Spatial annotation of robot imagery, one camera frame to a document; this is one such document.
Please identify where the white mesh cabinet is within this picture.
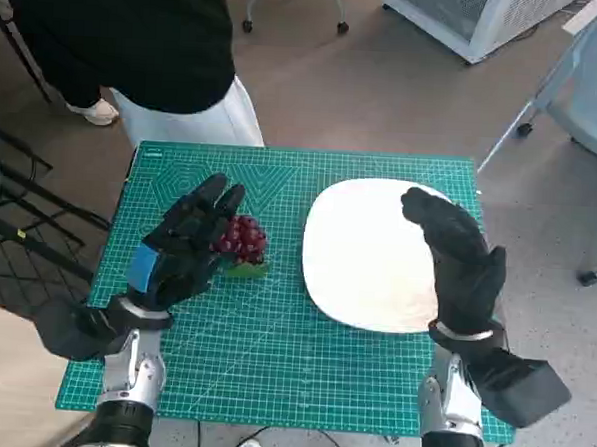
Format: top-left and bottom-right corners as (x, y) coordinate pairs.
(376, 0), (582, 72)

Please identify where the beige flat board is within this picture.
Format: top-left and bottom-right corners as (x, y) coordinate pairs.
(561, 0), (597, 36)

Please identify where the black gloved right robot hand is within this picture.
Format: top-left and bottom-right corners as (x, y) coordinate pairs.
(393, 186), (511, 340)

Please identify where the person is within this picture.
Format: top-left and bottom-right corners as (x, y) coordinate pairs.
(0, 0), (274, 158)

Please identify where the red toy grape bunch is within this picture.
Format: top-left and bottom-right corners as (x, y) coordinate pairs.
(208, 212), (271, 281)

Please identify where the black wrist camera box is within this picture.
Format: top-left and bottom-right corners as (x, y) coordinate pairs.
(35, 297), (130, 365)
(462, 341), (576, 432)

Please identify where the rolling chair base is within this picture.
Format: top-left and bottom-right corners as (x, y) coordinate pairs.
(240, 0), (351, 40)

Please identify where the light wooden table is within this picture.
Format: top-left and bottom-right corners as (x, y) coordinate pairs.
(0, 297), (105, 447)

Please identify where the black-framed grey chair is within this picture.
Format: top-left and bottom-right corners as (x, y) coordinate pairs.
(0, 0), (124, 325)

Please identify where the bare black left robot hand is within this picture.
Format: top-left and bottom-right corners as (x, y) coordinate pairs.
(126, 168), (248, 316)

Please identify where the white square plate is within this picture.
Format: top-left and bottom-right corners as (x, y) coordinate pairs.
(297, 174), (462, 337)

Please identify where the green cutting mat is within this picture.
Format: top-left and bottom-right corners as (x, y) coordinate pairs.
(55, 135), (531, 441)

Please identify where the light blue mesh chair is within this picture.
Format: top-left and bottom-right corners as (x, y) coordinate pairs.
(470, 0), (597, 288)

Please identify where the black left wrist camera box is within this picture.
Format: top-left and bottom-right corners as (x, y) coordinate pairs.
(35, 297), (130, 365)

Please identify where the black floor cable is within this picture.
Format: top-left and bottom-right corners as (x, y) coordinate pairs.
(195, 420), (350, 447)

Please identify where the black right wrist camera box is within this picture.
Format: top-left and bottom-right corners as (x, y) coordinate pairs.
(462, 341), (576, 432)

